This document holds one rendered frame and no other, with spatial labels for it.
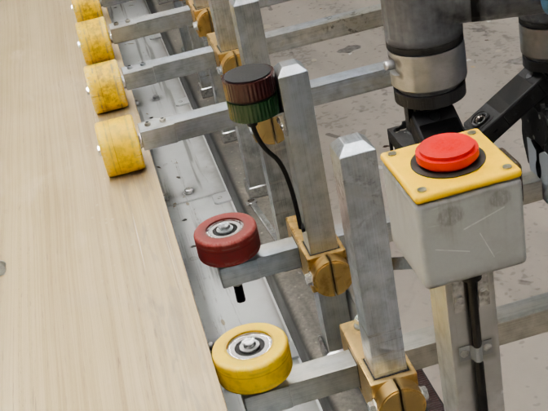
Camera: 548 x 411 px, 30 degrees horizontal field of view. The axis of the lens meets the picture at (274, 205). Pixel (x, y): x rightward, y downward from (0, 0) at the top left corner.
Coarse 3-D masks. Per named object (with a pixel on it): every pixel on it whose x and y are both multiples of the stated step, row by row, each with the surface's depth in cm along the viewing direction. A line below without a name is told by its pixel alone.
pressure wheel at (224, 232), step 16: (208, 224) 128; (224, 224) 127; (240, 224) 127; (256, 224) 127; (208, 240) 125; (224, 240) 124; (240, 240) 124; (256, 240) 126; (208, 256) 125; (224, 256) 124; (240, 256) 125; (240, 288) 131
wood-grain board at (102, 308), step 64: (0, 0) 241; (64, 0) 232; (0, 64) 200; (64, 64) 193; (0, 128) 171; (64, 128) 166; (0, 192) 149; (64, 192) 145; (128, 192) 141; (0, 256) 132; (64, 256) 129; (128, 256) 126; (0, 320) 118; (64, 320) 116; (128, 320) 114; (192, 320) 112; (0, 384) 108; (64, 384) 106; (128, 384) 104; (192, 384) 102
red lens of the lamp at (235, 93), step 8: (272, 72) 114; (264, 80) 112; (272, 80) 113; (224, 88) 114; (232, 88) 113; (240, 88) 112; (248, 88) 112; (256, 88) 112; (264, 88) 113; (272, 88) 114; (232, 96) 113; (240, 96) 113; (248, 96) 112; (256, 96) 113; (264, 96) 113
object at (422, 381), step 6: (420, 372) 128; (420, 378) 127; (420, 384) 126; (426, 384) 126; (432, 390) 125; (432, 396) 124; (426, 402) 123; (432, 402) 123; (438, 402) 123; (432, 408) 122; (438, 408) 122
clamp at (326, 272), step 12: (288, 228) 133; (300, 240) 128; (300, 252) 128; (324, 252) 125; (336, 252) 124; (312, 264) 124; (324, 264) 123; (336, 264) 123; (348, 264) 124; (312, 276) 124; (324, 276) 123; (336, 276) 124; (348, 276) 124; (312, 288) 126; (324, 288) 124; (336, 288) 124
